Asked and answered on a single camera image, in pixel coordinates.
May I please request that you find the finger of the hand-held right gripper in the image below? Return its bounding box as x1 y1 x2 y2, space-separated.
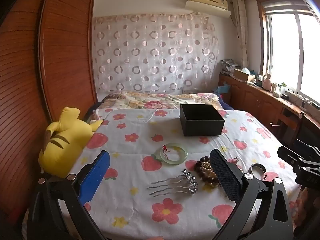
277 145 320 167
294 164 320 188

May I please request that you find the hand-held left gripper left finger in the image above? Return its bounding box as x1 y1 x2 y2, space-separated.
27 151 111 240

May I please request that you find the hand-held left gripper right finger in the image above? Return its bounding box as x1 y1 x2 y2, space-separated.
209 149 294 240

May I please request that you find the tan bead bracelet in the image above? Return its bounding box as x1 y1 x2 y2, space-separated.
200 164 221 187

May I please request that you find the dark brown bead bracelet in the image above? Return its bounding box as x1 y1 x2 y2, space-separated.
194 157 213 178

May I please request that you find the silver bangle bracelet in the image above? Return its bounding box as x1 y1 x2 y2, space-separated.
250 163 266 180

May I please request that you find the silver rhinestone hair comb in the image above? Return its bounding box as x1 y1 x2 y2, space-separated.
147 169 199 196

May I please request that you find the pale green jade bangle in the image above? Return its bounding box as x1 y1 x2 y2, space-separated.
153 142 188 166

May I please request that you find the black box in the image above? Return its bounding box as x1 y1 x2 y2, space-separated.
179 103 225 137

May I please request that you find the yellow plush toy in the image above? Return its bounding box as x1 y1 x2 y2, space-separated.
38 107 103 174

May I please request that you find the wooden cabinet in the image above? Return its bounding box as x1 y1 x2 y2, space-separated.
219 74 320 150

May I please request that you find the pink jar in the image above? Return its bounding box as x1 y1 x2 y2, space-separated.
262 74 273 90

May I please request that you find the dark blue cloth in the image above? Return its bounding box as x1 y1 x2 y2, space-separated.
217 94 234 111

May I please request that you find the strawberry print bed sheet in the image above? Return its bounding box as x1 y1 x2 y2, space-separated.
70 109 308 240

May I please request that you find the cardboard box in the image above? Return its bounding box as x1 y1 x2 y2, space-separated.
233 68 256 83

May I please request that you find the blue plastic bag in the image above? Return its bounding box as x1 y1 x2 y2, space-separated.
213 84 232 98

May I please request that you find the floral quilt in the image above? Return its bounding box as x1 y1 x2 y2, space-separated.
96 92 225 110

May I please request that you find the window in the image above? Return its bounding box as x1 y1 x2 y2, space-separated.
257 0 320 105

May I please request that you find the pile of papers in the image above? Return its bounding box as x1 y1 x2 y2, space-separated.
220 59 240 75

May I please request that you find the beige window curtain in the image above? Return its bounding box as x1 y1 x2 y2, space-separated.
232 0 248 70

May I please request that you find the circle pattern sheer curtain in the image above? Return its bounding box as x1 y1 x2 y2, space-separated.
92 12 219 93

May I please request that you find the white air conditioner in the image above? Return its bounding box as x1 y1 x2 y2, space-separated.
185 0 232 18

